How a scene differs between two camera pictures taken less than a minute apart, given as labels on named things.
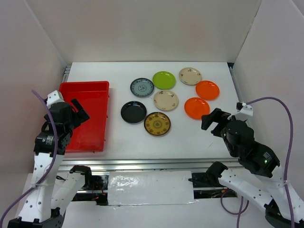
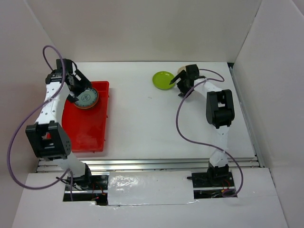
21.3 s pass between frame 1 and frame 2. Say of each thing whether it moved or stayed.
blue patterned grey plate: moved
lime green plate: stayed
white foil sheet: stayed
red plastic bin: stayed
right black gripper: moved
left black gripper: moved
